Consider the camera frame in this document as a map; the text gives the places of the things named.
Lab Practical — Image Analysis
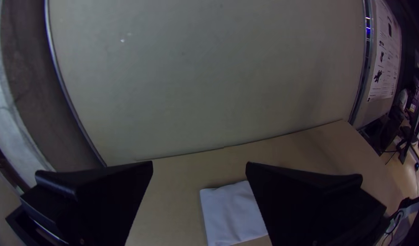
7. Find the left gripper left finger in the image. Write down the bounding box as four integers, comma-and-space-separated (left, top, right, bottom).
5, 161, 154, 246

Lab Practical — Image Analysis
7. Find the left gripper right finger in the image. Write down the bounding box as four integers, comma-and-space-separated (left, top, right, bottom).
245, 161, 390, 246

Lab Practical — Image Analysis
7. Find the white t-shirt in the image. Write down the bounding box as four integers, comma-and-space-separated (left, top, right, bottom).
199, 180, 269, 246

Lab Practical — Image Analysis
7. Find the white printed poster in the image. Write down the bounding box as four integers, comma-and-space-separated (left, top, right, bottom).
366, 0, 403, 103

